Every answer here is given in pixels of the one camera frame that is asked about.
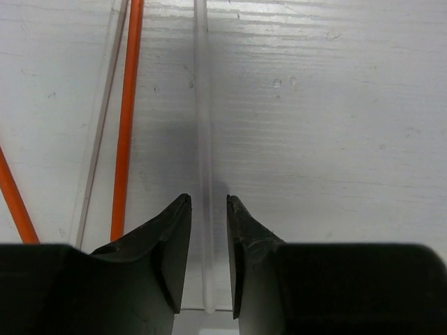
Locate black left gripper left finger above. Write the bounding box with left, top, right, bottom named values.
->
left=1, top=194, right=192, bottom=334

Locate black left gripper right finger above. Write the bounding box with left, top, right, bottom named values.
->
left=226, top=195, right=446, bottom=334

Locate clear thin chopstick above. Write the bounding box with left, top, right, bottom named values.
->
left=194, top=0, right=216, bottom=314

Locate orange chopstick left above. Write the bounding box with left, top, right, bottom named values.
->
left=1, top=150, right=40, bottom=244

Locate orange chopstick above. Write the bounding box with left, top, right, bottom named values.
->
left=1, top=150, right=40, bottom=244
left=110, top=0, right=144, bottom=241

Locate orange chopstick right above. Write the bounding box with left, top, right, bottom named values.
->
left=110, top=0, right=144, bottom=241

